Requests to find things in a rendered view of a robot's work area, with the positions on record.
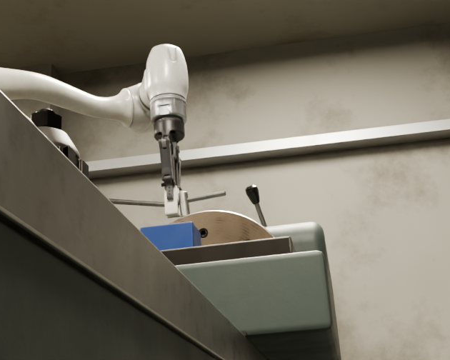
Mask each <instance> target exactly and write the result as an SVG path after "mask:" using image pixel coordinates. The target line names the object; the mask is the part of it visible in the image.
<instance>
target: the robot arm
mask: <svg viewBox="0 0 450 360"><path fill-rule="evenodd" d="M188 87H189V80H188V71H187V66H186V61H185V58H184V55H183V53H182V51H181V49H180V48H179V47H177V46H174V45H171V44H161V45H158V46H155V47H154V48H152V50H151V52H150V54H149V57H148V59H147V62H146V70H145V71H144V77H143V80H142V82H141V83H140V84H137V85H135V86H131V87H129V88H125V89H122V90H121V92H120V93H119V94H118V95H116V96H112V97H98V96H93V95H91V94H88V93H86V92H84V91H82V90H79V89H77V88H75V87H72V86H70V85H68V84H65V83H64V82H61V81H59V80H56V79H54V78H51V77H49V76H46V75H43V74H38V73H34V72H30V71H22V70H17V69H5V68H0V91H1V92H2V93H3V94H4V95H5V96H6V97H7V98H8V99H9V100H14V99H33V100H37V101H43V102H46V103H48V104H53V105H55V106H59V107H61V108H64V109H68V110H70V111H74V112H76V113H80V114H83V115H86V116H90V117H94V118H98V119H110V120H116V121H119V122H121V123H122V124H123V126H124V127H129V128H130V129H131V130H132V131H134V132H136V133H139V134H146V133H149V132H152V131H154V138H155V139H156V140H157V141H158V143H159V149H160V158H161V175H162V181H164V183H162V184H161V187H163V186H165V187H164V201H165V215H166V216H167V218H168V219H169V218H175V217H180V206H179V205H178V199H179V191H181V190H182V188H181V157H179V153H180V148H179V146H177V143H178V142H179V141H181V140H183V139H184V137H185V128H184V124H185V123H186V122H187V113H186V96H187V94H188Z"/></svg>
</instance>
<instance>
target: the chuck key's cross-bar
mask: <svg viewBox="0 0 450 360"><path fill-rule="evenodd" d="M220 196H226V191H219V192H215V193H211V194H204V195H200V196H193V197H189V198H187V201H188V202H189V203H190V202H194V201H201V200H205V199H212V198H216V197H220ZM109 200H110V201H111V202H112V203H113V204H123V205H135V206H157V207H165V202H159V201H137V200H125V199H109Z"/></svg>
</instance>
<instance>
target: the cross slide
mask: <svg viewBox="0 0 450 360"><path fill-rule="evenodd" d="M160 252H161V253H162V254H163V255H164V256H165V257H166V258H167V259H168V260H169V261H170V262H171V263H172V264H173V265H174V266H178V265H184V264H197V263H204V262H211V261H224V260H231V259H243V258H251V257H258V256H271V255H277V254H290V253H296V252H295V249H294V245H293V242H292V240H291V237H290V236H284V237H277V238H270V239H258V240H251V241H239V242H232V243H225V244H213V245H206V246H194V247H187V248H180V249H168V250H161V251H160Z"/></svg>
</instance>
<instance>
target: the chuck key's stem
mask: <svg viewBox="0 0 450 360"><path fill-rule="evenodd" d="M187 198H188V193H187V192H186V191H181V192H179V206H180V212H181V217H183V216H186V215H188V214H190V209H189V203H188V201H187Z"/></svg>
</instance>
